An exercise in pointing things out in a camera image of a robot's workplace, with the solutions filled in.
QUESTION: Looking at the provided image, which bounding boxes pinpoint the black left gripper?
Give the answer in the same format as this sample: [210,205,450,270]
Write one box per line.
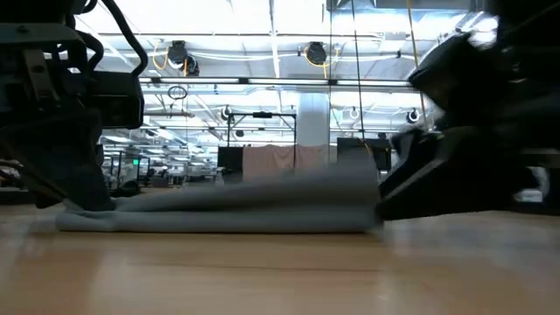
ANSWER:
[0,22,116,213]

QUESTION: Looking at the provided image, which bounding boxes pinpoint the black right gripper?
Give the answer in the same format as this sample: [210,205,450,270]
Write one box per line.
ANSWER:
[374,86,560,221]

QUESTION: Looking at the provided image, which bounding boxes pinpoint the grey towel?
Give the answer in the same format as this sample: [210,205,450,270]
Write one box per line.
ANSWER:
[54,150,382,235]

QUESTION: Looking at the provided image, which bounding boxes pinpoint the black monitor on stand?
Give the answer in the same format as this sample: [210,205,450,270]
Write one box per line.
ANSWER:
[336,137,393,172]

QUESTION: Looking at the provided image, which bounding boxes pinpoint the white building pillar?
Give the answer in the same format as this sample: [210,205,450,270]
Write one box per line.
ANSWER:
[297,92,332,148]

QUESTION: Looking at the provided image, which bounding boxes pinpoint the pink hanging cloth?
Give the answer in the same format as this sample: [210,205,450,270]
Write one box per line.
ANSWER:
[242,143,338,183]

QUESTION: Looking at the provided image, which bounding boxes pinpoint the long ceiling light bar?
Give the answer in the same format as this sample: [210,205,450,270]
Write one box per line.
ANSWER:
[138,75,417,89]

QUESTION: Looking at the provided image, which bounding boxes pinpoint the small black monitor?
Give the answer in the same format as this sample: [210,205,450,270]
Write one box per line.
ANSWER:
[217,146,245,172]

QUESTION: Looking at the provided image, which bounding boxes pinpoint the black metal workstation frame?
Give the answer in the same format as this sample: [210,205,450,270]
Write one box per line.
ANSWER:
[102,155,152,187]

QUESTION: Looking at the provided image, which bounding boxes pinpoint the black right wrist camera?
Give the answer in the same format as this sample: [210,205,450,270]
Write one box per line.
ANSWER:
[408,32,483,113]

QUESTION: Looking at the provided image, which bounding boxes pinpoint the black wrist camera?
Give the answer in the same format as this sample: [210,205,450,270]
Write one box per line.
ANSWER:
[408,32,483,113]
[89,71,146,130]

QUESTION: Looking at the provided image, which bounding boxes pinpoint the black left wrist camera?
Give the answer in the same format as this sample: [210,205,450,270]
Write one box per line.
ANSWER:
[89,71,146,130]

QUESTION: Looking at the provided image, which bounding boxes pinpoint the black table edge rail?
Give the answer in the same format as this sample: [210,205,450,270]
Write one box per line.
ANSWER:
[0,187,560,216]

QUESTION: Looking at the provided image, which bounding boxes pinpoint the yellow hanging cable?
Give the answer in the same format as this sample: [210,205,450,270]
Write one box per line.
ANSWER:
[405,0,432,130]

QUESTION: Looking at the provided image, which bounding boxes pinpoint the thin black hanging cable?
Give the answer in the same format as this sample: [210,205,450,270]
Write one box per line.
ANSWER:
[349,0,368,146]
[327,0,334,164]

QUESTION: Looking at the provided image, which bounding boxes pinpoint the black hanging cable loop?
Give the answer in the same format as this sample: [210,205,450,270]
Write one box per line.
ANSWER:
[167,85,189,102]

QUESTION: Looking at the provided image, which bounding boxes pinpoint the black left camera cable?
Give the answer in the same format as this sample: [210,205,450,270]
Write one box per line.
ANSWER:
[65,0,151,81]

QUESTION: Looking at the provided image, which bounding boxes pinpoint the black ceiling cable reel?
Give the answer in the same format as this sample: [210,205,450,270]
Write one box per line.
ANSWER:
[304,41,329,67]
[166,40,200,78]

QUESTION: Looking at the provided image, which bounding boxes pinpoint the black metal frame stand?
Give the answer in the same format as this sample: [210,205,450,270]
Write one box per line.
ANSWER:
[226,111,298,172]

